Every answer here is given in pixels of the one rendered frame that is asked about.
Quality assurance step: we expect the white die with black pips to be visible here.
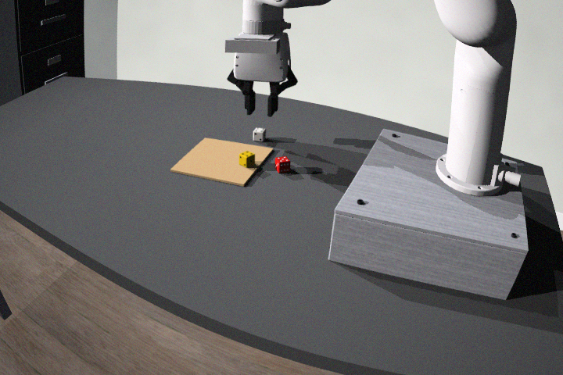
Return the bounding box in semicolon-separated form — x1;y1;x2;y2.
253;128;266;142

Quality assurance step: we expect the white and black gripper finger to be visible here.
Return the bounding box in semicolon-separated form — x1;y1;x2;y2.
267;64;298;117
227;68;256;115

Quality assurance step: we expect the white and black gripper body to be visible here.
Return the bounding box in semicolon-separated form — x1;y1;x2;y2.
234;31;291;83

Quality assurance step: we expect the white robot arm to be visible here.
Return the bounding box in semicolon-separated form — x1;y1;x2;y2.
225;0;521;196

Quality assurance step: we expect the tan square mat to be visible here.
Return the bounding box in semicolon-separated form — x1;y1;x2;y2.
170;138;273;187

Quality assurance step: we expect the yellow die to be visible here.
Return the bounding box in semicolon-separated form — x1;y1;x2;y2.
239;151;255;168

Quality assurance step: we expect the red die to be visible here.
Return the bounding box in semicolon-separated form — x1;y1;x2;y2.
275;156;290;173

